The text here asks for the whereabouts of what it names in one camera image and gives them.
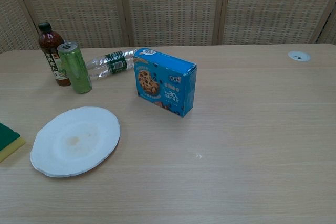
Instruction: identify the dark tea bottle green cap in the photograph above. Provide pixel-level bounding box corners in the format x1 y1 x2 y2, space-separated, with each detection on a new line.
38 22 72 87

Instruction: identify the woven bamboo screen panel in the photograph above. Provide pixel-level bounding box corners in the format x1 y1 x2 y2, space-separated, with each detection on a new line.
7 0 131 50
118 0 228 48
312 6 336 44
216 0 336 46
0 0 40 54

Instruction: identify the green drink can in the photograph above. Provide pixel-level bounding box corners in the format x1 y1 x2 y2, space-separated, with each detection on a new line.
57 41 93 95

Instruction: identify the blue cookie box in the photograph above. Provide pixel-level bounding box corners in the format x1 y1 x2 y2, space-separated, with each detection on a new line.
133 47 197 118

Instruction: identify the white table cable grommet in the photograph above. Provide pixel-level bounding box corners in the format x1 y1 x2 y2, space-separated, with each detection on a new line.
288 50 311 62

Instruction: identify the clear plastic water bottle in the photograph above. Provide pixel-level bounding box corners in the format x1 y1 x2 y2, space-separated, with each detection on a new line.
84 47 139 83

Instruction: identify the green yellow sponge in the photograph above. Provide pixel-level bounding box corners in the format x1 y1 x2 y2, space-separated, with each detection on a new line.
0 122 27 163

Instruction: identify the white round plate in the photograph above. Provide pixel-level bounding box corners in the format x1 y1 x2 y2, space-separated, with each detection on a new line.
29 106 121 178

